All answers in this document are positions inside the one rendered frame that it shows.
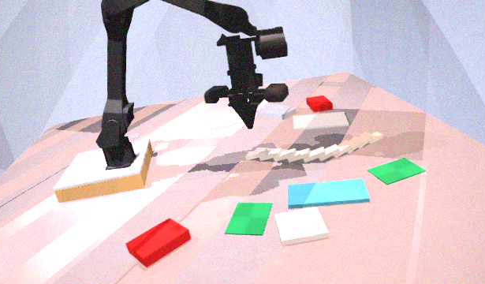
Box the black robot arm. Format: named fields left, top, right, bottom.
left=96, top=0, right=288, bottom=170

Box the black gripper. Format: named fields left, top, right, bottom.
left=203, top=62, right=289, bottom=129

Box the light blue flat block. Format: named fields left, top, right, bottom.
left=288, top=178, right=370, bottom=208

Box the green flat tile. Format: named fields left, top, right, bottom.
left=367, top=158, right=426, bottom=185

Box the cream domino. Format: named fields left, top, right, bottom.
left=259, top=148, right=282, bottom=161
left=319, top=144, right=340, bottom=162
left=245, top=148, right=268, bottom=160
left=358, top=132, right=374, bottom=149
left=274, top=148, right=297, bottom=162
left=303, top=147, right=325, bottom=163
left=288, top=148, right=311, bottom=163
left=333, top=140, right=353, bottom=159
left=368, top=132, right=383, bottom=144
left=346, top=136, right=363, bottom=154

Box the red rectangular block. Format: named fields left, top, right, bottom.
left=126, top=219, right=192, bottom=267
left=306, top=95, right=333, bottom=113

